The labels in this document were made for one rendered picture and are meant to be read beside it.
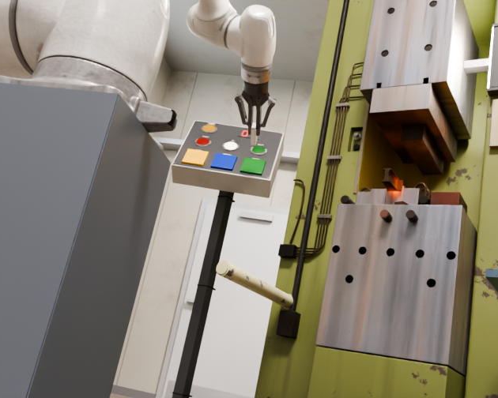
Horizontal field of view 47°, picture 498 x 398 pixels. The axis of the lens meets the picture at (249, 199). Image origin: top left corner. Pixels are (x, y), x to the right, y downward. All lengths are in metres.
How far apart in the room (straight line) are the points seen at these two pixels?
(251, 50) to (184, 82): 5.51
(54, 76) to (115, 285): 0.27
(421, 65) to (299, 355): 1.05
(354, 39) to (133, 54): 1.71
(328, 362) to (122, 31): 1.20
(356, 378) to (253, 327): 4.24
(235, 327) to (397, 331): 4.33
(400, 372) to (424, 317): 0.16
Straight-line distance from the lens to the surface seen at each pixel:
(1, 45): 0.90
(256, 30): 1.63
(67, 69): 0.77
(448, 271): 1.69
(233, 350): 5.91
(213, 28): 1.70
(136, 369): 6.22
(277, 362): 2.03
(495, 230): 1.91
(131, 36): 0.80
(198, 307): 1.94
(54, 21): 0.83
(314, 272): 2.04
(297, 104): 6.69
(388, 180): 1.79
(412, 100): 2.01
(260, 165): 1.93
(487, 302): 1.86
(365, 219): 1.80
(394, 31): 2.19
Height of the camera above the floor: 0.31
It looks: 18 degrees up
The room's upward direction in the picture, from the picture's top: 12 degrees clockwise
